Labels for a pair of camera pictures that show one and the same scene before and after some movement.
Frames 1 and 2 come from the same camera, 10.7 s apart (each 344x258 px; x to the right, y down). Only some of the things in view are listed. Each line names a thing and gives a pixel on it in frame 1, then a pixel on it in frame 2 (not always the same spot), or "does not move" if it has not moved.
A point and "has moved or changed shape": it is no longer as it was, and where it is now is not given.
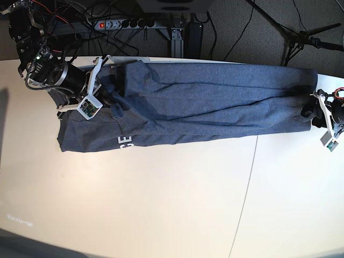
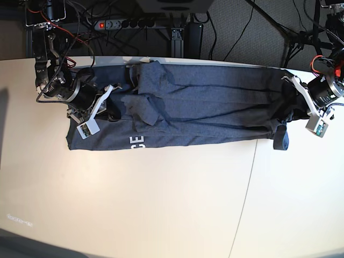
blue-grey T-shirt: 156,102 has moved or changed shape
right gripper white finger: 339,133 -> 329,114
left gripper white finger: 66,107 -> 74,115
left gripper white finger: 99,63 -> 110,88
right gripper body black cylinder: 337,110 -> 322,91
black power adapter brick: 192,40 does not move
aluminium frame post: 177,43 does not move
